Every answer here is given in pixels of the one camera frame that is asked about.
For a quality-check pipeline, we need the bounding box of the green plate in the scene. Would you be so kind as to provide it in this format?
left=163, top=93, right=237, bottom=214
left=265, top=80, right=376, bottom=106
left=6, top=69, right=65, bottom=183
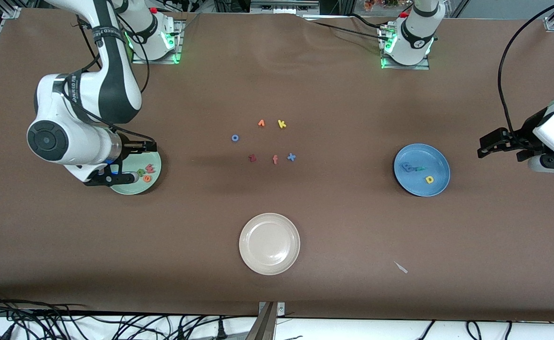
left=109, top=149, right=162, bottom=196

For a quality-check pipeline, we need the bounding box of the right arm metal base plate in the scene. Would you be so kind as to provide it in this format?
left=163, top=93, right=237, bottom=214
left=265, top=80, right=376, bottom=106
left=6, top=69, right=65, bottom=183
left=131, top=19, right=184, bottom=64

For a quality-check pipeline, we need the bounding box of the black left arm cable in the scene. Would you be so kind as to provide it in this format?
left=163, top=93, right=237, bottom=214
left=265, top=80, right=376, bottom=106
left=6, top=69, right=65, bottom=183
left=498, top=0, right=554, bottom=135

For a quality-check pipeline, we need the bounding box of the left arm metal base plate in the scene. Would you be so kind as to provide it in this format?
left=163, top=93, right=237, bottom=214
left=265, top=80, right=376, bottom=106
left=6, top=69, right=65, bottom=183
left=382, top=56, right=431, bottom=70

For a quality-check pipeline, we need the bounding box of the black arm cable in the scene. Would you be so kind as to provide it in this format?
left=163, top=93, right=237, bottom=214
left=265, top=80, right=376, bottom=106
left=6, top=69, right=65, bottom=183
left=71, top=14, right=157, bottom=145
left=498, top=0, right=554, bottom=135

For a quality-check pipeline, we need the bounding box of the brown table cover mat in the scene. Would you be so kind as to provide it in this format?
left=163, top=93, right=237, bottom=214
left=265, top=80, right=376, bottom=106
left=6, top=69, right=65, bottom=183
left=0, top=8, right=554, bottom=323

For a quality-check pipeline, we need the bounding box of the metal camera post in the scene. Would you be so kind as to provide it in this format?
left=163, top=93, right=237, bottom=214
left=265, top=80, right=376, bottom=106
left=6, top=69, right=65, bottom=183
left=245, top=302, right=277, bottom=340

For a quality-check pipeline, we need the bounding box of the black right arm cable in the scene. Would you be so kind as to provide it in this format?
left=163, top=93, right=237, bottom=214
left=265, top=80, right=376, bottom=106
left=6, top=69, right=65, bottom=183
left=71, top=14, right=157, bottom=145

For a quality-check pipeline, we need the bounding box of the black floor cable tangle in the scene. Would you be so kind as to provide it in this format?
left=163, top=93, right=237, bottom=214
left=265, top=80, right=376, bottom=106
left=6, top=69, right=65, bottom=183
left=0, top=290, right=258, bottom=340

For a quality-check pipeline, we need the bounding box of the blue plate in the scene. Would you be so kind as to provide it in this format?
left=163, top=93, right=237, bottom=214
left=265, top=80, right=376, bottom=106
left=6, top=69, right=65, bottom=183
left=393, top=143, right=451, bottom=197

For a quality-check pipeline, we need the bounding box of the silver clamp bracket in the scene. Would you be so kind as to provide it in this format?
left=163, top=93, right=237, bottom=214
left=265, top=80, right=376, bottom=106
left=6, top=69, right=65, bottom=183
left=258, top=301, right=286, bottom=316

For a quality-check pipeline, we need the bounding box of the black cable on mat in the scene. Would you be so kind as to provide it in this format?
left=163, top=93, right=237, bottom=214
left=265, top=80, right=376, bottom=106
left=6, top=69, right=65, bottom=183
left=348, top=13, right=393, bottom=31
left=305, top=19, right=391, bottom=41

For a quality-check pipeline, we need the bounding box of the silver aluminium rail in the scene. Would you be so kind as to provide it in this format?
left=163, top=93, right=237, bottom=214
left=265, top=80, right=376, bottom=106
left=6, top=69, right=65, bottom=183
left=251, top=0, right=320, bottom=12

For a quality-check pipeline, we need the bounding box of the beige plate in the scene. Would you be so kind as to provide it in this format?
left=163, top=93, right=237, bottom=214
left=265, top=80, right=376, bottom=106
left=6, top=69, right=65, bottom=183
left=239, top=212, right=301, bottom=276

